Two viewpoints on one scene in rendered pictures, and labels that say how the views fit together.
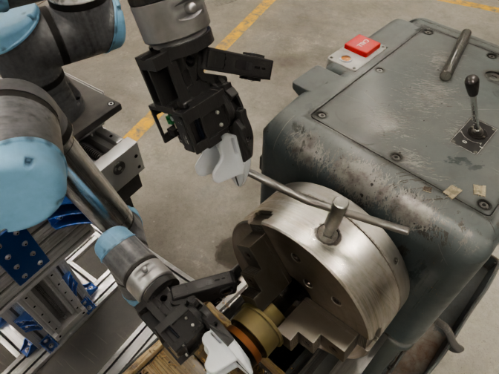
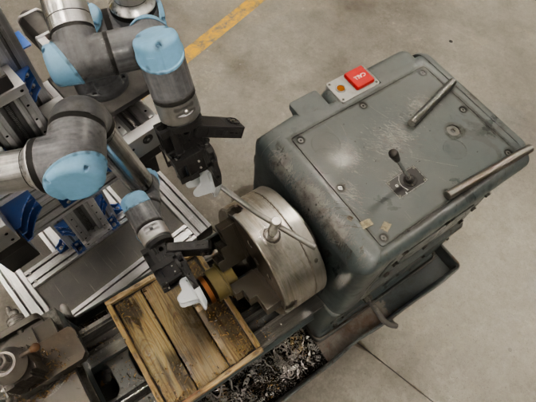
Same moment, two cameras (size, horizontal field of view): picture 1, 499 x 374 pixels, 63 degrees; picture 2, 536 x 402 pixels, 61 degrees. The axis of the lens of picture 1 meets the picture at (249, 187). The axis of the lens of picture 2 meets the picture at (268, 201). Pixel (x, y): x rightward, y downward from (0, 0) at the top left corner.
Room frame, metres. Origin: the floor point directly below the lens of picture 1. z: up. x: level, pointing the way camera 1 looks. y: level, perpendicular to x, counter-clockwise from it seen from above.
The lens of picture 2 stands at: (-0.07, -0.15, 2.19)
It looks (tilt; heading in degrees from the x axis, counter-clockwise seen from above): 62 degrees down; 6
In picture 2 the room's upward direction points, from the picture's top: 6 degrees clockwise
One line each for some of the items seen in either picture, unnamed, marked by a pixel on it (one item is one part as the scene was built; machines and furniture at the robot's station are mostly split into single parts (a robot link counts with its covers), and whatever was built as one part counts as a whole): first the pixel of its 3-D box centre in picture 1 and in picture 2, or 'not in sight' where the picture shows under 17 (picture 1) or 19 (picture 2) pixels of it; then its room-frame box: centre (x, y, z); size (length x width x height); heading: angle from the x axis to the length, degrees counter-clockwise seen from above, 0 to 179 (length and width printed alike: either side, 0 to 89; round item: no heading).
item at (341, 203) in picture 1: (332, 223); (273, 230); (0.35, -0.12, 1.26); 0.02 x 0.02 x 0.12
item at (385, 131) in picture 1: (407, 162); (376, 178); (0.67, -0.38, 1.06); 0.59 x 0.48 x 0.39; 137
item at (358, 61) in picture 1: (355, 61); (351, 89); (0.82, -0.24, 1.23); 0.13 x 0.08 x 0.05; 137
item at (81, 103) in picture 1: (42, 92); (96, 68); (0.73, 0.46, 1.21); 0.15 x 0.15 x 0.10
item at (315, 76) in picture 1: (318, 85); (309, 109); (0.72, -0.15, 1.24); 0.09 x 0.08 x 0.03; 137
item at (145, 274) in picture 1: (151, 282); (155, 235); (0.33, 0.17, 1.10); 0.08 x 0.05 x 0.08; 136
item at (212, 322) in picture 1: (212, 326); (187, 274); (0.25, 0.06, 1.12); 0.09 x 0.02 x 0.05; 46
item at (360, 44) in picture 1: (361, 47); (358, 78); (0.84, -0.26, 1.26); 0.06 x 0.06 x 0.02; 47
